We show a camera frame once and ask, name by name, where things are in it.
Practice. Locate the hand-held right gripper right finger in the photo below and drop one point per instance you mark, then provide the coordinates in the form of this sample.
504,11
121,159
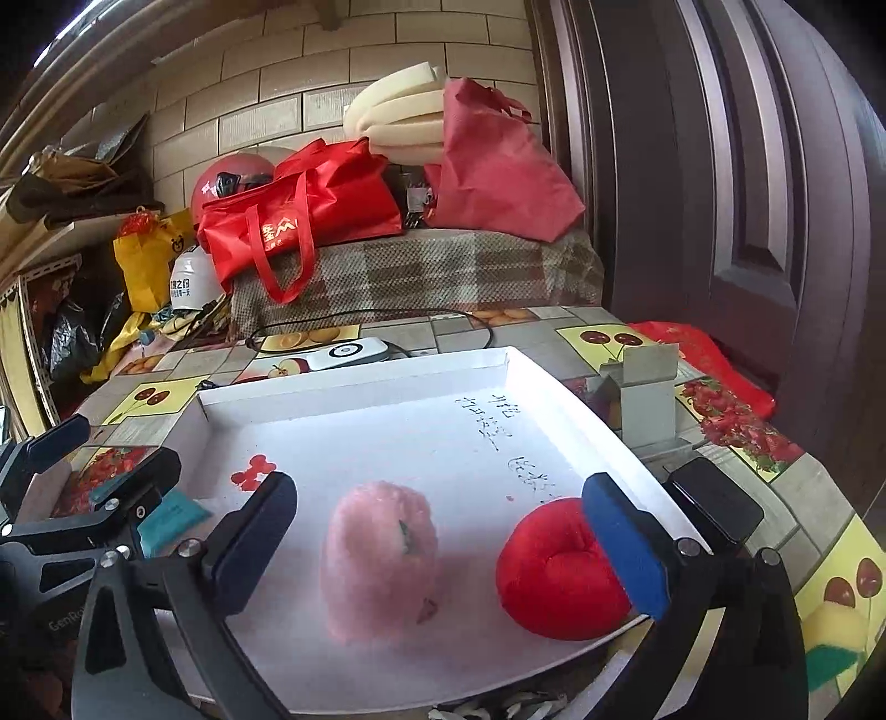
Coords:
623,554

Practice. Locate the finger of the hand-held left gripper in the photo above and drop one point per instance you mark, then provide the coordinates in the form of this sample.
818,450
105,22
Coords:
59,437
142,478

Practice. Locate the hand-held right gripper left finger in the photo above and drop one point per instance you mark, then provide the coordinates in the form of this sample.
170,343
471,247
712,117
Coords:
250,547

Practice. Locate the red plush heart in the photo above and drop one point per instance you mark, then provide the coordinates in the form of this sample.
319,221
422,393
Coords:
554,574

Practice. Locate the pink plush apple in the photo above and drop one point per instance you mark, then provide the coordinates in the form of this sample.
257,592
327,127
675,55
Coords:
377,561

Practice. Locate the white cardboard tray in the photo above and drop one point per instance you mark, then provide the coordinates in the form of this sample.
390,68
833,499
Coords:
387,443

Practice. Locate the teal packet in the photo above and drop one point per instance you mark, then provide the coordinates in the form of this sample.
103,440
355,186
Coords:
173,516

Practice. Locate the black plastic bag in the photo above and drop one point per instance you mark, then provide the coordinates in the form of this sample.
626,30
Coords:
69,339

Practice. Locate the yellow crumpled cloth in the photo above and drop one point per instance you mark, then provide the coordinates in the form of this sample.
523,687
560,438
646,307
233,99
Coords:
118,346

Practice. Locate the black phone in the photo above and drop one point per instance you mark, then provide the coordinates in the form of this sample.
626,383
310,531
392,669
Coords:
720,498

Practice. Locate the small white cardboard box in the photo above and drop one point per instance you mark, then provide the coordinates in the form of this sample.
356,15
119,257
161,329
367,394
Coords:
647,408

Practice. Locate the yellow shopping bag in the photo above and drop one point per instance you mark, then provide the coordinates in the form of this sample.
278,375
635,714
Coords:
142,270

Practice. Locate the white helmet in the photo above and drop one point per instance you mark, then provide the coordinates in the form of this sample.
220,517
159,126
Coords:
194,277

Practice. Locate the red patterned cloth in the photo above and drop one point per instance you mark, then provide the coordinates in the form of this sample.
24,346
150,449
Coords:
720,367

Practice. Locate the white flat device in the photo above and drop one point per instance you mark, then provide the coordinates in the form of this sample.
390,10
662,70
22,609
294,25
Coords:
346,354

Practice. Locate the yellow sponge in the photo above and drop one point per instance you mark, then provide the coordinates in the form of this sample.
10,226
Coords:
834,633

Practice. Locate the red hanging ornament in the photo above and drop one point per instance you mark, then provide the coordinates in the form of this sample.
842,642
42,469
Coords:
137,223

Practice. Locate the red helmet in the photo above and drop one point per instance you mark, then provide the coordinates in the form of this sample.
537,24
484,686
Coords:
221,180

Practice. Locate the plaid covered bench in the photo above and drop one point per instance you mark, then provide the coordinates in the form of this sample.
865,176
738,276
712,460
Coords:
429,273

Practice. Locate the bright red tote bag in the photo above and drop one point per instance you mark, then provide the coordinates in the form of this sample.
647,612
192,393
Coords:
325,201

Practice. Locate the dark brown door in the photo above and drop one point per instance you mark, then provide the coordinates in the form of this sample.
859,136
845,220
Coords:
706,173

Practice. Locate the dark red fabric bag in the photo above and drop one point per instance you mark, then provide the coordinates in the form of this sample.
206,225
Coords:
495,173

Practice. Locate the cream foam pads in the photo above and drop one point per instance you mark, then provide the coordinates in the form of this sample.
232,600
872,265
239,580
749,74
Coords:
398,111

